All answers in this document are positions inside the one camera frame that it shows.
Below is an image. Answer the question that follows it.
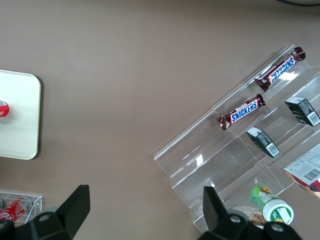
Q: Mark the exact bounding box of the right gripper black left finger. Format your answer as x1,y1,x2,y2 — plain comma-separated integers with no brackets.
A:
0,184,91,240

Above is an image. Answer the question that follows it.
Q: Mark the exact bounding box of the beige plastic tray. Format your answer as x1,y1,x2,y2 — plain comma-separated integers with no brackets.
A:
0,69,42,161

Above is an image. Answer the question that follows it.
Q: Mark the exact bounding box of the green white capped bottle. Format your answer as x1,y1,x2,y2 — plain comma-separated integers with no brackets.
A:
249,184,295,225

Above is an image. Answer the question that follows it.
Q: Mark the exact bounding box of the brown snickers bar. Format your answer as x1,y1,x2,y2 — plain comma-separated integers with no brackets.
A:
254,46,307,93
216,93,266,132

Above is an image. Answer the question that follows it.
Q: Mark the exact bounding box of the clear acrylic bottle rack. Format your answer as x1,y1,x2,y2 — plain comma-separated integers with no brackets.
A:
0,190,43,226

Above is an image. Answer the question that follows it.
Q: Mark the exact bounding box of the small black carton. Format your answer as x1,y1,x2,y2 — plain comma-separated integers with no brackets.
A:
246,126,281,159
284,96,320,128

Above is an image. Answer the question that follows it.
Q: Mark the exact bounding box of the black looped floor cable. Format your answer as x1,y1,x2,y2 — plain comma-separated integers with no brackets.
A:
274,0,320,8

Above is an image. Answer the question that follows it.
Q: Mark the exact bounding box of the clear acrylic stepped display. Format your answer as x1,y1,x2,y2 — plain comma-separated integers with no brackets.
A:
153,44,320,232

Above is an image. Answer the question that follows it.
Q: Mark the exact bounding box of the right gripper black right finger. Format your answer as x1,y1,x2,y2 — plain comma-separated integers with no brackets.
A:
198,185,304,240

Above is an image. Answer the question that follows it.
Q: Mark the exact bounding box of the red can in basket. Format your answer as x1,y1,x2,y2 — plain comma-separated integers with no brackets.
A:
0,196,33,224

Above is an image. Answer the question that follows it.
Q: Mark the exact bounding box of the light tan wicker basket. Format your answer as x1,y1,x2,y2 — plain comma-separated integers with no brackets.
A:
246,209,266,230

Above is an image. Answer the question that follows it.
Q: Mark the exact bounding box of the white red barcode box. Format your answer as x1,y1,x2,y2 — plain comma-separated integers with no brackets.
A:
283,144,320,200

